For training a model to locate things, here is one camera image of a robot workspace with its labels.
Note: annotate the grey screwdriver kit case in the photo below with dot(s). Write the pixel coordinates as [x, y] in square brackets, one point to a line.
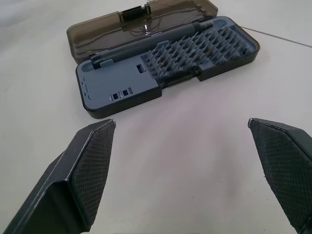
[161, 61]

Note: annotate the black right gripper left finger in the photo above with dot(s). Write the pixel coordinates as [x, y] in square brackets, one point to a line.
[73, 180]

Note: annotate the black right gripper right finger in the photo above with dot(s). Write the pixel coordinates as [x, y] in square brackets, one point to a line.
[282, 170]

